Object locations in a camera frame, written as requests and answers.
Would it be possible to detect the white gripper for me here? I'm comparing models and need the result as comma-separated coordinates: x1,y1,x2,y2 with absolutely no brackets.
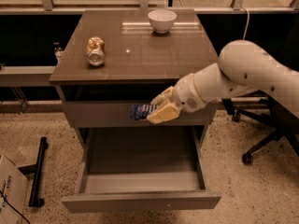
147,74,206,124

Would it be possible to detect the blue rxbar blueberry bar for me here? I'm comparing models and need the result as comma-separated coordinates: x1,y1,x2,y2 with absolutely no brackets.
129,105,157,120

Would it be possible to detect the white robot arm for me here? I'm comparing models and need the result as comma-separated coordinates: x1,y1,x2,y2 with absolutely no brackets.
147,40,299,124

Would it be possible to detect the grey drawer cabinet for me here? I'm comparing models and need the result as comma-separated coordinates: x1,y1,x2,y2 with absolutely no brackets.
50,10,218,145

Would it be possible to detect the open grey middle drawer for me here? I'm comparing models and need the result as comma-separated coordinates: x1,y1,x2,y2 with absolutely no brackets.
62,125,221,213

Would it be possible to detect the closed grey top drawer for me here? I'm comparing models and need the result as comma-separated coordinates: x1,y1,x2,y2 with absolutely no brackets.
62,101,217,128

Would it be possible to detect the white ceramic bowl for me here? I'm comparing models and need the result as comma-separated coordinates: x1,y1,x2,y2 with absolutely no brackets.
148,9,177,33

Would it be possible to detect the crushed metal soda can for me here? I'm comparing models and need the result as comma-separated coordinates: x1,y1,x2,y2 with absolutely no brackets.
87,36,105,66

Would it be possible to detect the black office chair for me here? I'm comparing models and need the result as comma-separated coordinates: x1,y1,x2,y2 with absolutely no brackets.
221,93,299,165

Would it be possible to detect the small bottle behind cabinet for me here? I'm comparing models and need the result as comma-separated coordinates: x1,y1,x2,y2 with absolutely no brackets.
53,42,64,62

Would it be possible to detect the black metal stand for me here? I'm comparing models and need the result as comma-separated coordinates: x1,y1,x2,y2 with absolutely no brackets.
19,136,49,207

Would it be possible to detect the white cardboard box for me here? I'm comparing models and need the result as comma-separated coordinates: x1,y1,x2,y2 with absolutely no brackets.
0,155,28,224

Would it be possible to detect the white cable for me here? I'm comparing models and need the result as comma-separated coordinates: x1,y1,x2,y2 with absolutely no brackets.
242,7,250,41

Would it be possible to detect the black thin cable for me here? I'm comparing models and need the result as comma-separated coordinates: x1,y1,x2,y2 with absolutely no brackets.
0,190,31,224

